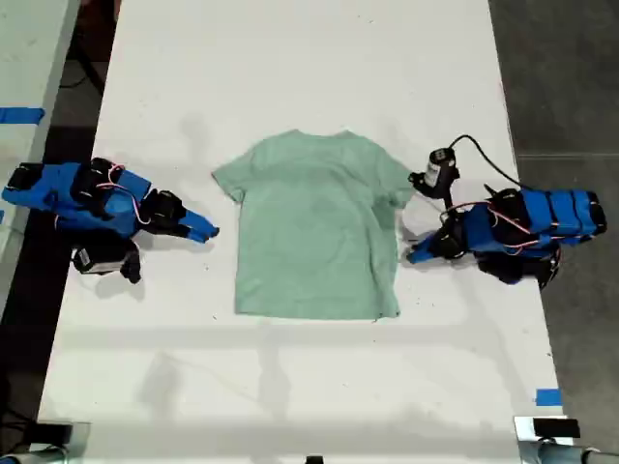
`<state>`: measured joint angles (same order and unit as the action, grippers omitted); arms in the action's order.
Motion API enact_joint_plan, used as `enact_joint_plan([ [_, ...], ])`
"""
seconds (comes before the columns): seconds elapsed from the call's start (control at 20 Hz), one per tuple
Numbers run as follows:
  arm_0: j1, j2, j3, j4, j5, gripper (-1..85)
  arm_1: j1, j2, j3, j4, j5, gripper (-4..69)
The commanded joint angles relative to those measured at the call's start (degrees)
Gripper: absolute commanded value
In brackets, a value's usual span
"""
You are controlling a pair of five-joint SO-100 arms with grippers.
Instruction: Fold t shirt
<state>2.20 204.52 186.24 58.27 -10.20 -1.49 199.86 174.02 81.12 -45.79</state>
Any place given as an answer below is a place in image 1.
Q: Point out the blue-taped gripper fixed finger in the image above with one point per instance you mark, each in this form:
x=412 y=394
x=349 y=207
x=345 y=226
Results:
x=200 y=223
x=428 y=243

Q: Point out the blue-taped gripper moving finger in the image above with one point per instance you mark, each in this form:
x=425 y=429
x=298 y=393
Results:
x=186 y=233
x=423 y=256

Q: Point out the pale green T-shirt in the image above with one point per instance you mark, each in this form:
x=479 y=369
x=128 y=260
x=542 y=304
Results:
x=314 y=227

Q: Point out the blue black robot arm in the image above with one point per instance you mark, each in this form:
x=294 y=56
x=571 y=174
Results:
x=546 y=217
x=72 y=203

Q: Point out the long blue tape strip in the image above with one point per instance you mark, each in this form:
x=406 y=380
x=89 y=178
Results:
x=19 y=115

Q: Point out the short blue tape strip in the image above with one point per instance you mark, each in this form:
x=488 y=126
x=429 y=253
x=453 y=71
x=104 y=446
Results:
x=548 y=397

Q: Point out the white side table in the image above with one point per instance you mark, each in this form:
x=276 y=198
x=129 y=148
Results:
x=29 y=58

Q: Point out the small black box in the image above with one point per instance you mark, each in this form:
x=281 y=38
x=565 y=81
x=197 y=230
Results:
x=54 y=431
x=556 y=428

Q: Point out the black camera box with label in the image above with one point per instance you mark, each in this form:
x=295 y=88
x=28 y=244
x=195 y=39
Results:
x=104 y=258

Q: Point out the silver metal bracket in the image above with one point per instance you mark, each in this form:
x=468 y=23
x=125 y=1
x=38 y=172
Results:
x=524 y=444
x=77 y=442

